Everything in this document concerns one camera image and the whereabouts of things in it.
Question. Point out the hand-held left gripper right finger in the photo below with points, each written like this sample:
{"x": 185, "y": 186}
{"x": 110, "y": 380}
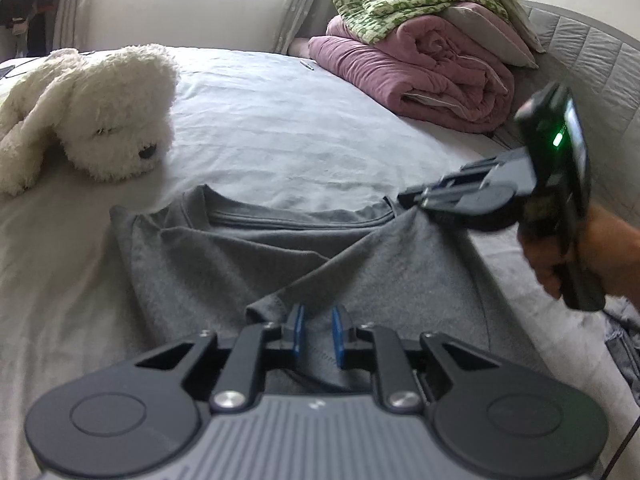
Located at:
{"x": 337, "y": 332}

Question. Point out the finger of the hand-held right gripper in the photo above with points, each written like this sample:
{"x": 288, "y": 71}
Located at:
{"x": 440, "y": 195}

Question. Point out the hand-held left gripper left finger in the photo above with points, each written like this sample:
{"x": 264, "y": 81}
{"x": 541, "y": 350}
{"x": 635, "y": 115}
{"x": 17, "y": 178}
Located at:
{"x": 300, "y": 330}

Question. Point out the grey t-shirt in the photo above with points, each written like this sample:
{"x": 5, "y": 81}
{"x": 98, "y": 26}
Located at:
{"x": 225, "y": 260}

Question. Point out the person's right hand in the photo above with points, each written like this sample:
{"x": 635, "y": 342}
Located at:
{"x": 615, "y": 255}

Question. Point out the grey quilted headboard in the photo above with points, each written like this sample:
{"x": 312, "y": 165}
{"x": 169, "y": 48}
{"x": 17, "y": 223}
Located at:
{"x": 600, "y": 60}

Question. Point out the pink folded quilt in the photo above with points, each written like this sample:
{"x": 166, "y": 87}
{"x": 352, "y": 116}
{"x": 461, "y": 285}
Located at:
{"x": 400, "y": 65}

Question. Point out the pale pink pillow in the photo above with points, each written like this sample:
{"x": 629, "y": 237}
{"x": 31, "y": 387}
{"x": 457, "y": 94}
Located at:
{"x": 490, "y": 30}

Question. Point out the bed with grey sheet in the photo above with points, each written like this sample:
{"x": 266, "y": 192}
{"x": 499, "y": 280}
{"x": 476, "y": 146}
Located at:
{"x": 300, "y": 125}

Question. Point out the small white tag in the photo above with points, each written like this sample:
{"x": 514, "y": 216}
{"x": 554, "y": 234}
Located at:
{"x": 307, "y": 65}

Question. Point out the small folded grey garment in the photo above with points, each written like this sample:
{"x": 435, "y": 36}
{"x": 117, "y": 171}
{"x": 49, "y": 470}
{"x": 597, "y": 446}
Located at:
{"x": 625, "y": 345}

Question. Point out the grey curtain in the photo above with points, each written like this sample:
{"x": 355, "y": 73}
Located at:
{"x": 75, "y": 5}
{"x": 300, "y": 5}

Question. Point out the white plush dog toy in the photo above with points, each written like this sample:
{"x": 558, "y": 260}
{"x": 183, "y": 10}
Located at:
{"x": 100, "y": 100}

